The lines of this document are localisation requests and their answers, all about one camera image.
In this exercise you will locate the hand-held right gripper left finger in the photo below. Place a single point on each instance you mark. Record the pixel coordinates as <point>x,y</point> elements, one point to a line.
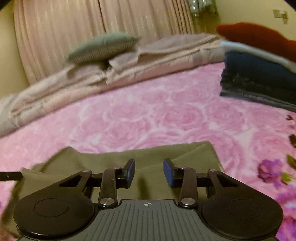
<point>130,172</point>

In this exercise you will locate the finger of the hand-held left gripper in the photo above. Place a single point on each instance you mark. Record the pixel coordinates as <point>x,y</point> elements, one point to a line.
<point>11,176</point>

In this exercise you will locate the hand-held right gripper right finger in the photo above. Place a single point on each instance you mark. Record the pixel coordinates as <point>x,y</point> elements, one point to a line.
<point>168,172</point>

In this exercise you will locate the olive green pants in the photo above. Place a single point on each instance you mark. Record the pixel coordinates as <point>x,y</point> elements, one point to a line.
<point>150,160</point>

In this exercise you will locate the pink floral bed blanket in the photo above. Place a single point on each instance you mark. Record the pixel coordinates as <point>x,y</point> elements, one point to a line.
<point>161,111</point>

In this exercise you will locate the pink folded blanket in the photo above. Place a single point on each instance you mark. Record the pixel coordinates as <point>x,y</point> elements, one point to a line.
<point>57,92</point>

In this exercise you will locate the dark grey folded garment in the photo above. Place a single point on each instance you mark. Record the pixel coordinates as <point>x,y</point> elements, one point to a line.
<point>249,88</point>

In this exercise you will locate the beige folded sheet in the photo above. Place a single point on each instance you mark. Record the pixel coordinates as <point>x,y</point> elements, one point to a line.
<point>173,46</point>

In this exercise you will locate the green pillow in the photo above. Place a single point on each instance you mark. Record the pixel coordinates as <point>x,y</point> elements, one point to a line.
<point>99,46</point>

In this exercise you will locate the dark blue folded garment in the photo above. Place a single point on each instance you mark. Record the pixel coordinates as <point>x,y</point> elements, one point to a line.
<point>249,64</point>

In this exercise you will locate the white folded garment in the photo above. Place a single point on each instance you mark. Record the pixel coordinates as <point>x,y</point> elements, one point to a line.
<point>242,48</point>

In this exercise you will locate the pink curtain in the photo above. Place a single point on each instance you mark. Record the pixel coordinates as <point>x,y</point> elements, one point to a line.
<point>69,27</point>

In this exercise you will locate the red folded garment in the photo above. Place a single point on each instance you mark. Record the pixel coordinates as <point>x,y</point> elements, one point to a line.
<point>254,34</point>

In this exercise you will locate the shiny grey fixture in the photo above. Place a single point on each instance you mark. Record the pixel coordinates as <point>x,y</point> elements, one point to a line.
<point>203,7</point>

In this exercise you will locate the white wall hook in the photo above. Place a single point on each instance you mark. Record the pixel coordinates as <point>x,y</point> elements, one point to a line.
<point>281,15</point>

